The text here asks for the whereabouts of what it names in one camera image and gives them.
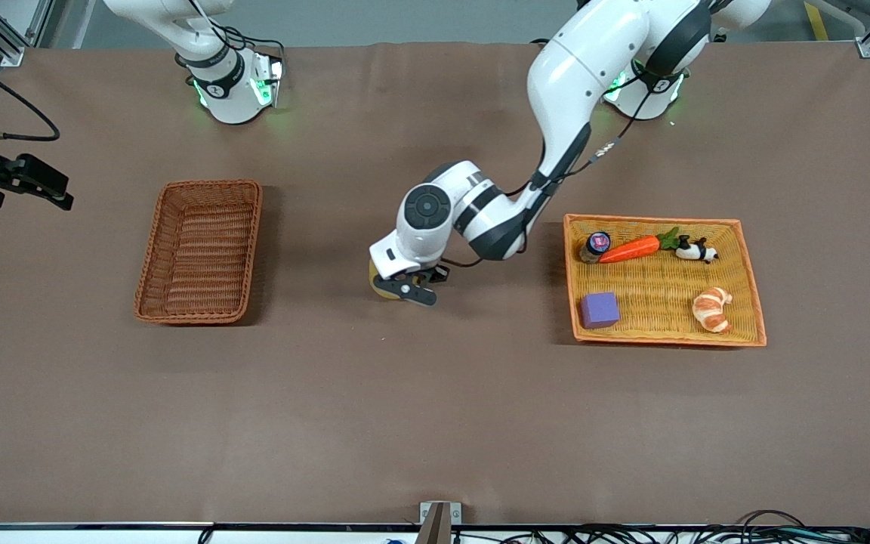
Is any grey metal bracket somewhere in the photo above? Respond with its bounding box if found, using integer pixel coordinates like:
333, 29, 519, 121
418, 501, 463, 544

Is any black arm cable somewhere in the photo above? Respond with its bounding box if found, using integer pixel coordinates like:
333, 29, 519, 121
439, 64, 671, 270
0, 47, 61, 143

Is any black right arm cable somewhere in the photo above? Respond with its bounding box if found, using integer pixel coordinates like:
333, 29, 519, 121
0, 47, 61, 143

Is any black white panda toy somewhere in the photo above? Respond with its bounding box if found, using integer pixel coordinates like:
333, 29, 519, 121
675, 235, 720, 264

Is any black base cable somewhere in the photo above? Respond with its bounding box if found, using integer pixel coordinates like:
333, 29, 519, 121
220, 26, 289, 66

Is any grey metal stand leg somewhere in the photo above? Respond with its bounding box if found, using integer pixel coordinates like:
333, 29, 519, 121
816, 0, 870, 31

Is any orange toy carrot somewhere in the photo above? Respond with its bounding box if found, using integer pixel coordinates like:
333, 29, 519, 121
598, 227, 681, 264

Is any toy croissant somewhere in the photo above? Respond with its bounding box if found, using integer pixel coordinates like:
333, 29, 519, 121
692, 286, 733, 334

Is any brown table cover mat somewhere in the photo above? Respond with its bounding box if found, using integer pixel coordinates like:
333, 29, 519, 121
0, 39, 870, 527

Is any yellow clear tape roll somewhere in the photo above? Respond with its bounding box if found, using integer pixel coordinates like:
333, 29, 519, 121
369, 259, 407, 301

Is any brown wicker basket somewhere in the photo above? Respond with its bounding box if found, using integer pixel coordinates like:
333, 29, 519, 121
133, 179, 264, 326

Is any purple cube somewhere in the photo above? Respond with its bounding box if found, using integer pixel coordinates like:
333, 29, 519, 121
580, 292, 621, 330

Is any small bottle blue cap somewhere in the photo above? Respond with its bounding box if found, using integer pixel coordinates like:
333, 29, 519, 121
578, 231, 612, 264

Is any black cable bundle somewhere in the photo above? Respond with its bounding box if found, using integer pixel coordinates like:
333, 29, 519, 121
450, 510, 870, 544

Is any orange wicker basket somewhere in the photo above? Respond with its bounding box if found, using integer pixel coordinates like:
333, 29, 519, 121
563, 214, 768, 348

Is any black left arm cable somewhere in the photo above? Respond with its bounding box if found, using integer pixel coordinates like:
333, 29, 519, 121
439, 64, 671, 270

